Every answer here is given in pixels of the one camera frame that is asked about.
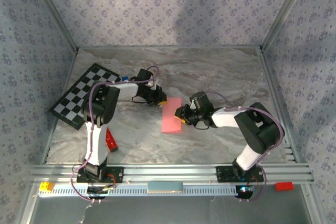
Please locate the pink paper sheet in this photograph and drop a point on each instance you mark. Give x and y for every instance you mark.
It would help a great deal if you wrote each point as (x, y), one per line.
(170, 119)

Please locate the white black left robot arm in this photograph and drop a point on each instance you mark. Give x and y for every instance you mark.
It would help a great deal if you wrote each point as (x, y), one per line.
(95, 145)

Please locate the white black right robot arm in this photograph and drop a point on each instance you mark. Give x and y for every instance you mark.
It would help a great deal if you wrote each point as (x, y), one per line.
(249, 158)

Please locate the small blue cube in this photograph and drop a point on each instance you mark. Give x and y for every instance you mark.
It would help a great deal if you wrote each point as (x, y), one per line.
(125, 78)

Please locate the red glitter cylinder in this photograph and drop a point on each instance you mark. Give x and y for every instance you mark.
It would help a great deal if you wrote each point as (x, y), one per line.
(112, 142)

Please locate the black white checkerboard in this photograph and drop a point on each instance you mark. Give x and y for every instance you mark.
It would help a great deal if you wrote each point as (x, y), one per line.
(78, 95)

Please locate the grey blue flat block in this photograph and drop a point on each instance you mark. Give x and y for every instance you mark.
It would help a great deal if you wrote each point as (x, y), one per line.
(165, 187)

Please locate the black controller board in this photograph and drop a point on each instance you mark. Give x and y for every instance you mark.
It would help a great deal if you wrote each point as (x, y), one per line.
(97, 191)
(245, 192)

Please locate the red toy brick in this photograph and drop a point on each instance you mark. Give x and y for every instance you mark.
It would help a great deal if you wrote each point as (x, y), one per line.
(284, 186)

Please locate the yellow toy brick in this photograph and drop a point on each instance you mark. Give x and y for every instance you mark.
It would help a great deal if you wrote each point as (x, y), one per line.
(46, 187)

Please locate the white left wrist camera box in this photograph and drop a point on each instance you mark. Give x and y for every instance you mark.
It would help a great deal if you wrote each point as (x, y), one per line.
(155, 85)

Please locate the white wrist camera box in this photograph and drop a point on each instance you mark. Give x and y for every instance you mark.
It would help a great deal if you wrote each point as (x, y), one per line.
(193, 104)
(155, 85)

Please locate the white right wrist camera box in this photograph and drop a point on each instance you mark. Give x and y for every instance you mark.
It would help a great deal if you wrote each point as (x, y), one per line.
(193, 104)

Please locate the aluminium rear frame rail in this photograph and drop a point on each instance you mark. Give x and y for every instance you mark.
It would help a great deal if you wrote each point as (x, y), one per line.
(168, 47)

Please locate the aluminium mounting rail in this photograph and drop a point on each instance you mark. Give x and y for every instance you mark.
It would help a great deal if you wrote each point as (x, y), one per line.
(170, 172)

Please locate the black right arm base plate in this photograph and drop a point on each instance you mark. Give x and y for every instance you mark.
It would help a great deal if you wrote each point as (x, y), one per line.
(223, 174)

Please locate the aluminium side frame rail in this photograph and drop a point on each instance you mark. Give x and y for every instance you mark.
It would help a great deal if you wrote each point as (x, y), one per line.
(275, 98)

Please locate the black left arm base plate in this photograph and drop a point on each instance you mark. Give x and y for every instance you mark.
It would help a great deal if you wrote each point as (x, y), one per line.
(116, 174)

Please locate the aluminium corner post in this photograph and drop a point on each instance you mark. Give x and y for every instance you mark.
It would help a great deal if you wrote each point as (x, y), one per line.
(286, 11)
(52, 11)

